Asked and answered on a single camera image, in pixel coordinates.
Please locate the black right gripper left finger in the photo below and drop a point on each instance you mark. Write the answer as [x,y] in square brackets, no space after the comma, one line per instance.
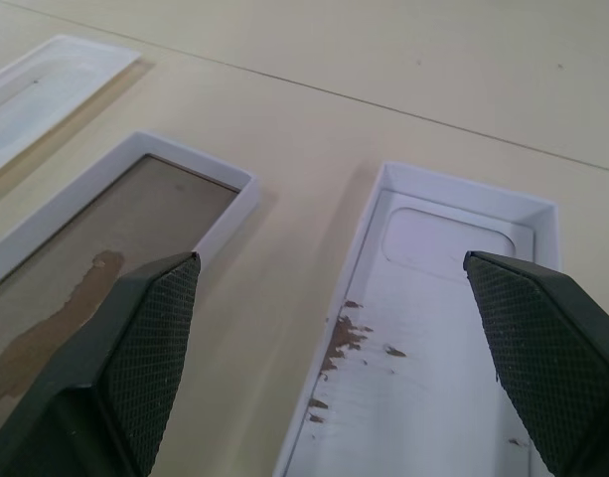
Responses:
[125,358]

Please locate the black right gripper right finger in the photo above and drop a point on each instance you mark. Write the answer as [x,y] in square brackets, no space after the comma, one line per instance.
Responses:
[547,358]

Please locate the white box with moulded bottom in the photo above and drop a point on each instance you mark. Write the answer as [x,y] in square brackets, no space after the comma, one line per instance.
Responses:
[423,318]

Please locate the white box with grey bottom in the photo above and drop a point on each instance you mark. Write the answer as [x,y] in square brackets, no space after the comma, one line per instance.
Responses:
[150,199]

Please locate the white plastic insert tray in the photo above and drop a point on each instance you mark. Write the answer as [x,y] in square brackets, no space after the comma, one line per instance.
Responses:
[41,94]

